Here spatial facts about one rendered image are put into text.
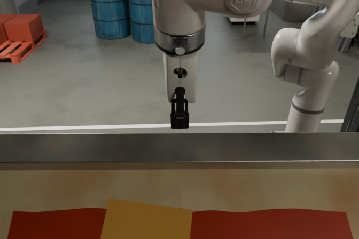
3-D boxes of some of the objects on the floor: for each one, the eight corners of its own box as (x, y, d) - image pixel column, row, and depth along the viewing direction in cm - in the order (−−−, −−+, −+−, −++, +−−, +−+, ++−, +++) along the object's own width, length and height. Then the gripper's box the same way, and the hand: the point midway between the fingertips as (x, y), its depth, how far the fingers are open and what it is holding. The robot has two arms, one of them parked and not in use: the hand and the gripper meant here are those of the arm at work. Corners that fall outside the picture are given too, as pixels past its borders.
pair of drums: (100, 27, 566) (92, -28, 516) (169, 27, 566) (169, -28, 515) (88, 44, 496) (78, -19, 446) (168, 44, 495) (166, -19, 445)
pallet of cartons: (0, 37, 521) (-8, 13, 500) (47, 37, 524) (41, 13, 502) (-37, 64, 426) (-48, 37, 405) (22, 64, 429) (13, 36, 408)
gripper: (156, 0, 51) (161, 76, 64) (150, 72, 39) (157, 146, 52) (201, 0, 51) (196, 76, 64) (209, 71, 39) (202, 146, 52)
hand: (179, 104), depth 57 cm, fingers open, 8 cm apart
